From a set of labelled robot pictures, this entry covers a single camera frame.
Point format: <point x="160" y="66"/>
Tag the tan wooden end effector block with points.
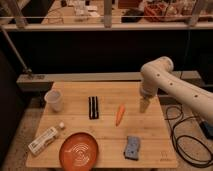
<point x="144" y="104"/>

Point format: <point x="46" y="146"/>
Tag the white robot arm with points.
<point x="156" y="74"/>

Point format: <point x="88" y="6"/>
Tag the orange carrot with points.
<point x="119" y="114"/>

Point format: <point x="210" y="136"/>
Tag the blue grey sponge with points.
<point x="132" y="148"/>

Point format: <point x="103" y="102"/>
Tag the black ridged rectangular block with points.
<point x="93" y="107"/>

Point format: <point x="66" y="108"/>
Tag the black power adapter box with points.
<point x="207" y="130"/>

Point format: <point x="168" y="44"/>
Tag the orange patterned plate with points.
<point x="79" y="152"/>

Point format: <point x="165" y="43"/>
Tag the translucent plastic cup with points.
<point x="54" y="99"/>

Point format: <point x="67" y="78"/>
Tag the diagonal metal support rod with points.
<point x="26" y="69"/>

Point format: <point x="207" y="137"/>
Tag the grey metal rail beam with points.
<point x="43" y="82"/>

